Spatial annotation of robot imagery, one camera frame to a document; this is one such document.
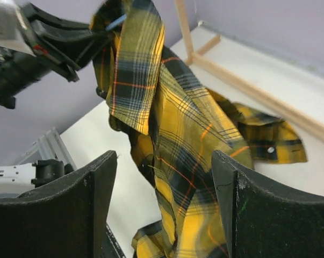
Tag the yellow black plaid shirt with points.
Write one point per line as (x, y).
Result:
(174, 124)

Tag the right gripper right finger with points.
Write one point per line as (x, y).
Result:
(264, 218)

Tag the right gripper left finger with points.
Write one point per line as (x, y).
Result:
(64, 218)

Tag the blue wire hanger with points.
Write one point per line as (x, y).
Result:
(116, 22)

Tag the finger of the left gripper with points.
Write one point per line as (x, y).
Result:
(68, 50)
(47, 27)

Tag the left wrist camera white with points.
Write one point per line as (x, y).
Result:
(16, 33)

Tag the wooden clothes rack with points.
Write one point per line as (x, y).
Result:
(291, 92)

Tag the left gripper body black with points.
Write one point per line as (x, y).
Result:
(19, 70)

